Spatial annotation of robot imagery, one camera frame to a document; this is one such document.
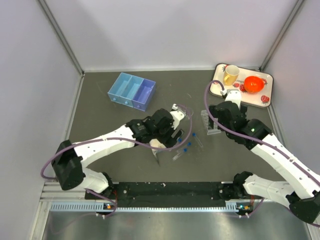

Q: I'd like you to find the clear test tube rack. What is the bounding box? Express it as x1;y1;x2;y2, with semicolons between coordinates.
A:
200;110;222;136

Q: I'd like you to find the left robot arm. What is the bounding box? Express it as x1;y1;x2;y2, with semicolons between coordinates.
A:
51;107;186;199

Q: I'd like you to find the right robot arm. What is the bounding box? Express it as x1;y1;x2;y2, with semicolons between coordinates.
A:
205;90;320;225

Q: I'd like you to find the bag of cotton balls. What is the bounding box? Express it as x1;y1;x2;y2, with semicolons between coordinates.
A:
149;139;166;166

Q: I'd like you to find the orange bowl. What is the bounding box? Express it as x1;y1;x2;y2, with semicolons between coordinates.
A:
244;76;265;94

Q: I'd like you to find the yellow mug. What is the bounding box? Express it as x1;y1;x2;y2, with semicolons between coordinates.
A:
223;65;240;86

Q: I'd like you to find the clear glass beaker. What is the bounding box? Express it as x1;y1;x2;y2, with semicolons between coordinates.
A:
183;107;194;120

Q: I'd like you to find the strawberry pattern tray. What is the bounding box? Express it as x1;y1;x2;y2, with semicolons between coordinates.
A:
212;63;274;108

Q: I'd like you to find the blue three-drawer organizer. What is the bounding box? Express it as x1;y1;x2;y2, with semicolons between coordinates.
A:
107;72;156;112

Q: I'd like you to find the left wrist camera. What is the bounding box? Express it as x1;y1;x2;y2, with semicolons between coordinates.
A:
171;104;183;112

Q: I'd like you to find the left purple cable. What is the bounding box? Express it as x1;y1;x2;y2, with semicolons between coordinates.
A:
40;103;193;220

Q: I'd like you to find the purple cable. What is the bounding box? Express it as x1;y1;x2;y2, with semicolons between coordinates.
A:
204;80;320;228
40;103;193;220

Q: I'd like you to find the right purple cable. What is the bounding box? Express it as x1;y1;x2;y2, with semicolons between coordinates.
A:
204;80;320;228

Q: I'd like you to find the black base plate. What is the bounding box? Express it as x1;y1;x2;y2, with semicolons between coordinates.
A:
84;181;263;208

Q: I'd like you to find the white cable duct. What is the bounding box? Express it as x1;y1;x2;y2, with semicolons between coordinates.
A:
50;202;251;213

